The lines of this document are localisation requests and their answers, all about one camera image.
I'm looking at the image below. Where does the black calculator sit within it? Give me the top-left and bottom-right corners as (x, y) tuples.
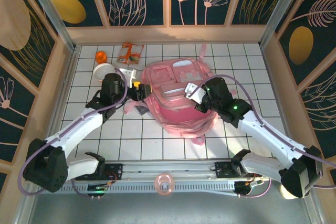
(134, 104), (150, 116)

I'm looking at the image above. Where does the pink backpack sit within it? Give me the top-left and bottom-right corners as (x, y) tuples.
(122, 42), (238, 146)

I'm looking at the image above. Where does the orange snack bag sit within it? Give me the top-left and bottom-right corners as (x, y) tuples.
(116, 41), (145, 66)

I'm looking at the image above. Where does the white orange bowl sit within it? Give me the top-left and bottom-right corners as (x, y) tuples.
(93, 62), (116, 82)

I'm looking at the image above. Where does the small orange plastic cup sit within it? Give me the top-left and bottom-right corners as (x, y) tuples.
(94, 50), (108, 64)

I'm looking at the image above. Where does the black controller board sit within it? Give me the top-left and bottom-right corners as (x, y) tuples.
(234, 180), (263, 198)
(87, 184), (110, 200)

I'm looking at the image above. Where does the white bottle black lid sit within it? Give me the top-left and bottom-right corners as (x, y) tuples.
(280, 184), (292, 200)

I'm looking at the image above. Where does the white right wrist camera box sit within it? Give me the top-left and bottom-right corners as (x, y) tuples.
(183, 82), (208, 104)

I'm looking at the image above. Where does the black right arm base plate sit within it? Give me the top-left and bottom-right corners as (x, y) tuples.
(209, 161), (263, 180)

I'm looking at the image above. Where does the aluminium mounting rail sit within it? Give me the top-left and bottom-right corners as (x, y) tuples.
(26, 157), (309, 183)

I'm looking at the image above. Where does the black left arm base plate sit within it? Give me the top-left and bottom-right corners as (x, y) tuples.
(75, 163), (124, 182)

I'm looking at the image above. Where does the pink tape ring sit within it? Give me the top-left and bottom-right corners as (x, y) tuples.
(154, 173), (176, 196)

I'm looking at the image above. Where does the grey slotted cable duct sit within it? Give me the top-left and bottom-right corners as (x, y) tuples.
(36, 183), (237, 195)

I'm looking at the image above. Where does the aluminium frame post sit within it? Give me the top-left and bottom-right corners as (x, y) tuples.
(258, 0), (307, 49)
(22, 0), (77, 52)

